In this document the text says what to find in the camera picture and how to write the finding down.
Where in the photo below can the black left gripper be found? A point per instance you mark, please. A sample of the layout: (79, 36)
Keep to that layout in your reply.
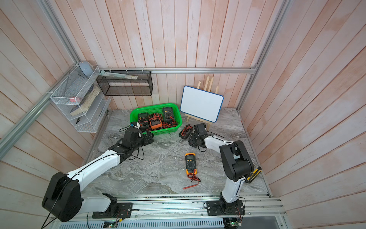
(146, 141)

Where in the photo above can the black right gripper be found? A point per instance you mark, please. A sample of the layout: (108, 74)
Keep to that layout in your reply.
(192, 138)

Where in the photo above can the yellow multimeter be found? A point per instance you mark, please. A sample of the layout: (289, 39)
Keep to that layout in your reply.
(191, 170)

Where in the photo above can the dark green multimeter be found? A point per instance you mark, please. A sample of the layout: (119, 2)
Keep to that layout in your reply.
(143, 120)

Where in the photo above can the orange multimeter green face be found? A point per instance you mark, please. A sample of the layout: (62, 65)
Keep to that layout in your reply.
(155, 122)

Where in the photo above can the green plastic basket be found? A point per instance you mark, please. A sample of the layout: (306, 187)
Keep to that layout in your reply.
(157, 110)

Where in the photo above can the green horizontal multimeter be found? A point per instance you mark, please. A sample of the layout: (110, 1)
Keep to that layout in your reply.
(168, 115)

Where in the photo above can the red black multimeter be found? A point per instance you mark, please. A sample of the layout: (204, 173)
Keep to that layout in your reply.
(171, 125)

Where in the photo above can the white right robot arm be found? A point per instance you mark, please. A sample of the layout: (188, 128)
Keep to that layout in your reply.
(237, 165)

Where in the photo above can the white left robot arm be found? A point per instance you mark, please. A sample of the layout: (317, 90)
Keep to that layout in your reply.
(63, 198)

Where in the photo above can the wooden easel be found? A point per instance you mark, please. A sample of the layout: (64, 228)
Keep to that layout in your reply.
(204, 117)

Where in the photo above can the blue framed whiteboard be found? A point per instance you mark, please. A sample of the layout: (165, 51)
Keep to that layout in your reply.
(202, 103)

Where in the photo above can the book on shelf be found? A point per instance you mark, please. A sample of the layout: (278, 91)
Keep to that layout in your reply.
(86, 102)

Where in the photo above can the yellow black utility knife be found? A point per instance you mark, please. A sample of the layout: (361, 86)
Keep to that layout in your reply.
(253, 175)

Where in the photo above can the light green ruler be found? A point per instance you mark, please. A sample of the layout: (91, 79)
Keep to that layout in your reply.
(111, 75)

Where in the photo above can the grey computer mouse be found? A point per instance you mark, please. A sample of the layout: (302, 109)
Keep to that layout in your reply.
(86, 68)

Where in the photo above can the black mesh wall basket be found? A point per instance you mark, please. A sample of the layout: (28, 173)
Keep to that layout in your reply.
(143, 86)

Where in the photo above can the white wire shelf rack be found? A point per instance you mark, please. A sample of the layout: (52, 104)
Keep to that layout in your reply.
(70, 93)

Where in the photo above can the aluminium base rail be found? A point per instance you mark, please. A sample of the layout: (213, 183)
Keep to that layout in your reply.
(186, 212)

